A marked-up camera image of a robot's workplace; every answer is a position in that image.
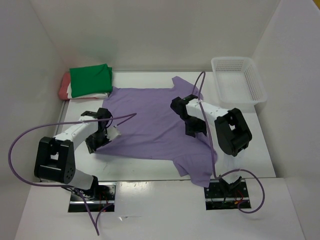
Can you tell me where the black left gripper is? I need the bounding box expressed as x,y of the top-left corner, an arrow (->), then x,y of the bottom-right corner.
84,129 -> 111,154

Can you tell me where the purple t shirt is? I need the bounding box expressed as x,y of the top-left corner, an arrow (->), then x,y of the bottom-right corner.
97,76 -> 218,188

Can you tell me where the red t shirt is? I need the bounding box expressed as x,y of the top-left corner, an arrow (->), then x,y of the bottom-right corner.
57,72 -> 101,101

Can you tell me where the cream white t shirt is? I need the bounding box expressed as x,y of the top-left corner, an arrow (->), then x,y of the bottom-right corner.
66,84 -> 110,99

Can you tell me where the green t shirt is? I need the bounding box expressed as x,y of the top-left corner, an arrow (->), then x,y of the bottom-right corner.
69,64 -> 113,98

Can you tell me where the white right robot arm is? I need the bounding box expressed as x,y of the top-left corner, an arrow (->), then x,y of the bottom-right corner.
170,94 -> 253,197

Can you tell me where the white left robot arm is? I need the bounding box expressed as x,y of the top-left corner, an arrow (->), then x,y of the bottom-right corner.
34,108 -> 113,200

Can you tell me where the white plastic basket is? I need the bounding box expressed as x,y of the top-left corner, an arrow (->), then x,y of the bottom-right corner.
211,56 -> 267,106

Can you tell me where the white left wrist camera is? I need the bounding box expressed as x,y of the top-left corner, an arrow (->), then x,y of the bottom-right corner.
106,125 -> 121,142

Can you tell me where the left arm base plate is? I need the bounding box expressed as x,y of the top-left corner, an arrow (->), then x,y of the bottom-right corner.
63,181 -> 117,213

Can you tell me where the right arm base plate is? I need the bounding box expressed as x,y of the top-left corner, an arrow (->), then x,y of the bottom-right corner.
204,180 -> 251,211

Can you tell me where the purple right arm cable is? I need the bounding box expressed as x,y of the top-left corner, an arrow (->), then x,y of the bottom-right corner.
191,71 -> 266,215

